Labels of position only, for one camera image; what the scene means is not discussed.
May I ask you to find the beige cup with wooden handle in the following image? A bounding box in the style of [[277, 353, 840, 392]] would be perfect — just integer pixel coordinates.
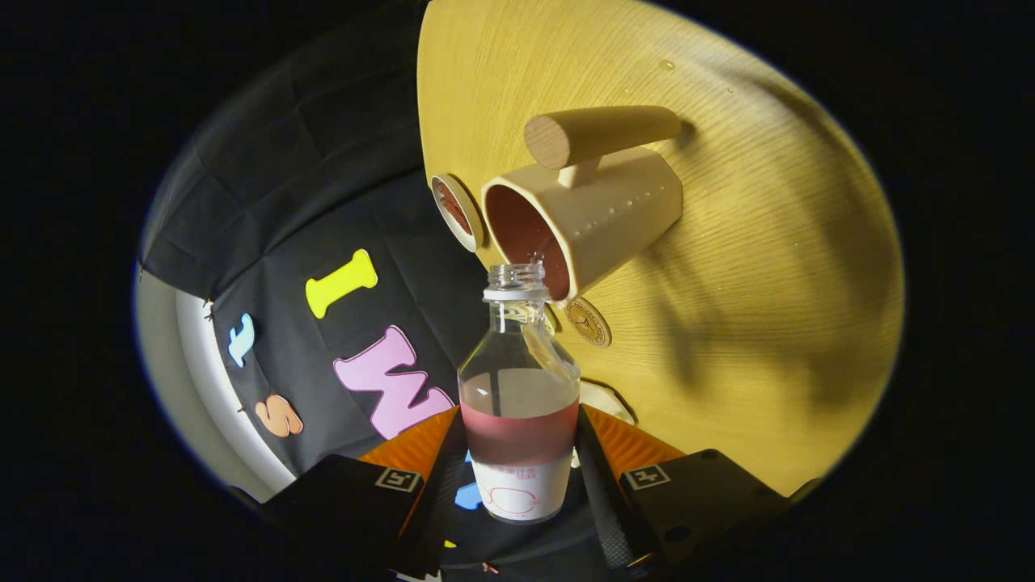
[[482, 105, 684, 304]]

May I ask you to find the clear juice bottle pink label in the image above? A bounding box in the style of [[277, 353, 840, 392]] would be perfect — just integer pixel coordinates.
[[458, 262, 581, 525]]

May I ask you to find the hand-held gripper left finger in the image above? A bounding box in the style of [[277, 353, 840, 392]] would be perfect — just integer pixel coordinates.
[[257, 407, 468, 580]]

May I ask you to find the round brown coaster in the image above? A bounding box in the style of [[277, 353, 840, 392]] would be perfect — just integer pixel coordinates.
[[564, 297, 612, 348]]

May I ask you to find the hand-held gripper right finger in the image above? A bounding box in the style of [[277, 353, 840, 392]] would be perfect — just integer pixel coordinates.
[[572, 407, 789, 580]]

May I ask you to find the white round plate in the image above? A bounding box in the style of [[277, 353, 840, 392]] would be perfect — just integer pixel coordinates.
[[429, 174, 486, 253]]

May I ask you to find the wooden table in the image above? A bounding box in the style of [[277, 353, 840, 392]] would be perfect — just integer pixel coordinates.
[[416, 0, 905, 498]]

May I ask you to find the red sausage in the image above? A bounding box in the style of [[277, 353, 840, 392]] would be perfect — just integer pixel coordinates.
[[437, 181, 473, 236]]

